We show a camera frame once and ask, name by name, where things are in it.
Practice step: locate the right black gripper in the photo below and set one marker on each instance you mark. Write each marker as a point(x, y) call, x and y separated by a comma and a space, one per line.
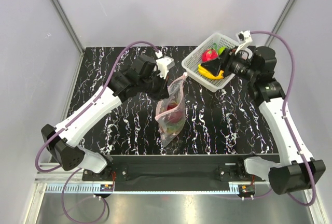
point(229, 57)

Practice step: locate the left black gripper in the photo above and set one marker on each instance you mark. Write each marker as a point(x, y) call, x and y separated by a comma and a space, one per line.
point(163, 93)

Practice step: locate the clear pink-dotted zip bag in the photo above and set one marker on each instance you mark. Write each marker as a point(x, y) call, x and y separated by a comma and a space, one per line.
point(176, 95)

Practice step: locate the dark red plum toy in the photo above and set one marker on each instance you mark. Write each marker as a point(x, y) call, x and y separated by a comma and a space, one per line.
point(174, 116)

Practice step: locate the orange toy pineapple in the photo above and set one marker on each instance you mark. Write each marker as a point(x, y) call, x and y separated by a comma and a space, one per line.
point(171, 128)

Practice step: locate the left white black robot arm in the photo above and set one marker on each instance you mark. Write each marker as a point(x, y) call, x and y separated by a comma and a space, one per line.
point(62, 140)

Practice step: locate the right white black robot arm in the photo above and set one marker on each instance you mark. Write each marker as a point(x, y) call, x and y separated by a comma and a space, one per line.
point(269, 97)

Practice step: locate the yellow banana bunch toy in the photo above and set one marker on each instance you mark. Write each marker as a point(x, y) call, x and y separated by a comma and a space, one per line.
point(205, 73)

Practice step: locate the red dragon fruit toy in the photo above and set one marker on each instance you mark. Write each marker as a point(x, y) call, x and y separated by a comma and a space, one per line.
point(209, 54)

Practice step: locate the green apple toy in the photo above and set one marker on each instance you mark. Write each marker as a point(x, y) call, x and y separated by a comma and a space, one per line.
point(221, 50)

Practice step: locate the white plastic mesh basket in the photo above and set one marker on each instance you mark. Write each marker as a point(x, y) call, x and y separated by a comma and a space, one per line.
point(191, 62)

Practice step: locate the black marble pattern mat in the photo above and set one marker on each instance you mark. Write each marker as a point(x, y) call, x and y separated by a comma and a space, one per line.
point(224, 122)

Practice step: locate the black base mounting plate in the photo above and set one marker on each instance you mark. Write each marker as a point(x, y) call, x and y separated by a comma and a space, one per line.
point(130, 167)

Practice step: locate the left connector board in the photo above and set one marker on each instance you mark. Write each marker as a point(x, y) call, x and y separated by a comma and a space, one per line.
point(107, 187)

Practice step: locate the connector board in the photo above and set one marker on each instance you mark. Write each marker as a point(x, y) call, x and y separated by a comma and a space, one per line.
point(247, 188)
point(107, 187)

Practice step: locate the right connector board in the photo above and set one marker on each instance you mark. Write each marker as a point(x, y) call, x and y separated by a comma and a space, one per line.
point(247, 188)

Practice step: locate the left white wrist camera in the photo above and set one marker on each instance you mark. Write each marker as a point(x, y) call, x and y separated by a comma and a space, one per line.
point(164, 64)

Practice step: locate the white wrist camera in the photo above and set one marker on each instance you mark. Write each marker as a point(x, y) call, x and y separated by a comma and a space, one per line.
point(164, 64)
point(244, 39)

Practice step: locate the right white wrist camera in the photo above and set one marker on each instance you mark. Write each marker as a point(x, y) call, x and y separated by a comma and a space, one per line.
point(244, 39)

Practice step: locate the right aluminium frame post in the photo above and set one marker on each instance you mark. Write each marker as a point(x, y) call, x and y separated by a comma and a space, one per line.
point(282, 11)

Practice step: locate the aluminium frame post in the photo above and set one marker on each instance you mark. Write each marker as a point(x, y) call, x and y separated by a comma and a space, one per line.
point(69, 28)
point(282, 11)

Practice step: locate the left aluminium frame post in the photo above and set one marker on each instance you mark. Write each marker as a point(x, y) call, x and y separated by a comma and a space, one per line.
point(69, 28)

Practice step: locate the white slotted cable duct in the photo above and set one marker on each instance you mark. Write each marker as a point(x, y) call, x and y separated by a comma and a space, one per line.
point(120, 188)

